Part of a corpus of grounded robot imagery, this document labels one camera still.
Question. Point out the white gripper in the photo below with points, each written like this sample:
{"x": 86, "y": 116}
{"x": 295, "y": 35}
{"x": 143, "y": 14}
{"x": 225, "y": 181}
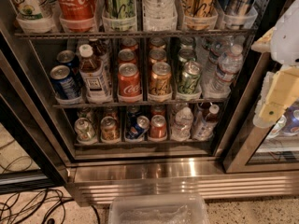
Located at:
{"x": 287, "y": 37}

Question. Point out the orange can bottom shelf front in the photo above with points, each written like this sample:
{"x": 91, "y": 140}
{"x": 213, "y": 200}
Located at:
{"x": 109, "y": 129}

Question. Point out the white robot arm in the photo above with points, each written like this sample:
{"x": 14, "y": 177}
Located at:
{"x": 285, "y": 40}

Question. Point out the water bottle middle shelf front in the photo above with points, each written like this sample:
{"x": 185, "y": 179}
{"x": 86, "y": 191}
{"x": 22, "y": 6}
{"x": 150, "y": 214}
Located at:
{"x": 229, "y": 64}

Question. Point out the water bottle shelf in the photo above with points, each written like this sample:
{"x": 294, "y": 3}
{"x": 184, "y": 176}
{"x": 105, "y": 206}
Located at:
{"x": 181, "y": 127}
{"x": 229, "y": 64}
{"x": 159, "y": 9}

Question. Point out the orange lacroix can top shelf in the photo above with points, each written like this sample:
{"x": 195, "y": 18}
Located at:
{"x": 197, "y": 0}

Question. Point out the green lacroix can middle front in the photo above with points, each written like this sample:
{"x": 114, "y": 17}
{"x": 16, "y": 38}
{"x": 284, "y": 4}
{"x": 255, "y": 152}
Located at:
{"x": 189, "y": 78}

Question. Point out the tea bottle bottom shelf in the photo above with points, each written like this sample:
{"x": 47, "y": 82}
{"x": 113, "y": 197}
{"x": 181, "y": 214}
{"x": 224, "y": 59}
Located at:
{"x": 207, "y": 121}

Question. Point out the tea bottle shelf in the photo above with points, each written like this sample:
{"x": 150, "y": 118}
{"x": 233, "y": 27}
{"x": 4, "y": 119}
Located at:
{"x": 207, "y": 121}
{"x": 93, "y": 73}

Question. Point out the right glass fridge door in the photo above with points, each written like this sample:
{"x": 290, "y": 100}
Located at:
{"x": 246, "y": 147}

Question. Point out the orange lacroix can middle front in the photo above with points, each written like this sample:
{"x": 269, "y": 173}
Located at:
{"x": 160, "y": 76}

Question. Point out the water bottle top shelf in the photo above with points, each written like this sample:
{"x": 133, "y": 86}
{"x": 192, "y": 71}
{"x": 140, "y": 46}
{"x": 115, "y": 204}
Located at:
{"x": 159, "y": 9}

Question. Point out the water bottle bottom shelf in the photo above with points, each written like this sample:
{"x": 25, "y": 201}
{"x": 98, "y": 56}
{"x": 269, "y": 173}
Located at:
{"x": 181, "y": 127}

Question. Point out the red can bottom shelf front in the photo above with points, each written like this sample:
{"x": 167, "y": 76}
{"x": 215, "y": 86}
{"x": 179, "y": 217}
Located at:
{"x": 157, "y": 127}

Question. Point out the red coke can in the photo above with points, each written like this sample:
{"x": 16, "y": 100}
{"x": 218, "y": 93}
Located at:
{"x": 129, "y": 80}
{"x": 126, "y": 56}

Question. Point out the red coke can middle front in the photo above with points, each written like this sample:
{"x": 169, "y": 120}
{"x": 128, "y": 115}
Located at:
{"x": 129, "y": 80}

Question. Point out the green lacroix can top shelf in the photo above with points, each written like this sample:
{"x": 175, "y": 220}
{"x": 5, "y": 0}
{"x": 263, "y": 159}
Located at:
{"x": 120, "y": 9}

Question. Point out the blue pepsi can tilted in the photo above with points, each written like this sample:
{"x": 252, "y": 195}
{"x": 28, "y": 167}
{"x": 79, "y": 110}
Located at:
{"x": 138, "y": 128}

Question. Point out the orange can bottom shelf rear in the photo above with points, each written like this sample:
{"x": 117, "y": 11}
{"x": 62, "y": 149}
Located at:
{"x": 111, "y": 112}

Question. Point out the tea bottle middle shelf front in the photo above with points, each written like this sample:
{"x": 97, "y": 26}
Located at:
{"x": 93, "y": 73}

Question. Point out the coca-cola can top shelf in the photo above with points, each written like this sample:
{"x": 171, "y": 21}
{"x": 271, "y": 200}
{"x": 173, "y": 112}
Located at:
{"x": 77, "y": 10}

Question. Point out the blue can middle shelf rear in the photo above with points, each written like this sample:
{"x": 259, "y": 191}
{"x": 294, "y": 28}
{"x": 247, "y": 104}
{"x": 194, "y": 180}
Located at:
{"x": 70, "y": 59}

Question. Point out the green white can bottom shelf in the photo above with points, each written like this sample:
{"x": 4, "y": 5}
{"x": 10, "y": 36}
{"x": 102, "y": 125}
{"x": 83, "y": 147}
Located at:
{"x": 84, "y": 129}

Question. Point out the blue can middle shelf front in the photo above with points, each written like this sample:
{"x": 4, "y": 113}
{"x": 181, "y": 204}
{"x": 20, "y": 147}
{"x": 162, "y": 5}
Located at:
{"x": 63, "y": 82}

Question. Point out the stainless fridge base grille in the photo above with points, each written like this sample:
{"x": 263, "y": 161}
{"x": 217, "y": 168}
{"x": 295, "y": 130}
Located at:
{"x": 100, "y": 182}

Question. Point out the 7up can top shelf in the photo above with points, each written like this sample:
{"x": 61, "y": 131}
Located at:
{"x": 33, "y": 9}

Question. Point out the left fridge door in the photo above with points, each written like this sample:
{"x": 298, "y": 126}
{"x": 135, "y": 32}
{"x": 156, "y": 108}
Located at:
{"x": 24, "y": 166}

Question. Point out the clear plastic bin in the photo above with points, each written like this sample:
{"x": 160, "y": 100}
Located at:
{"x": 159, "y": 209}

